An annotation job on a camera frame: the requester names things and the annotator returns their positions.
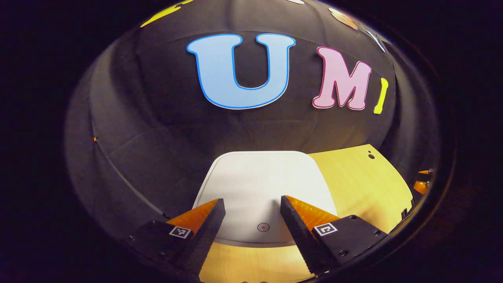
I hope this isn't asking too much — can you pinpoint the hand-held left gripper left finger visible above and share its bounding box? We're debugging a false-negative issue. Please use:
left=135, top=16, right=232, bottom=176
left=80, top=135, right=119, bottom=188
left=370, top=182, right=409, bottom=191
left=130, top=198, right=226, bottom=276

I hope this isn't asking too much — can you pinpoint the white desktop garbage bin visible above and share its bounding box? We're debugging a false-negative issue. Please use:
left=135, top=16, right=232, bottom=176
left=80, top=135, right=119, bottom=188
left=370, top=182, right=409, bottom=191
left=193, top=151, right=338, bottom=246

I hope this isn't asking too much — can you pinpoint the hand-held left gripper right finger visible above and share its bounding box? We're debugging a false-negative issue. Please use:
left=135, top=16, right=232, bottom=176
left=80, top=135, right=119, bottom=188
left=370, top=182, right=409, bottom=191
left=280, top=195, right=387, bottom=275

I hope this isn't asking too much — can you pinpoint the wooden desktop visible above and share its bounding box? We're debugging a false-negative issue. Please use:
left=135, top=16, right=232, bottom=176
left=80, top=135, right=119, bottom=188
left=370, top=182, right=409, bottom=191
left=198, top=144, right=414, bottom=283

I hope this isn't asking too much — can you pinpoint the black backdrop cloth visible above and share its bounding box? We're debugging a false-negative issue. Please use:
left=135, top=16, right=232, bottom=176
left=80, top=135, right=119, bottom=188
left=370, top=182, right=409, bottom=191
left=65, top=0, right=441, bottom=268

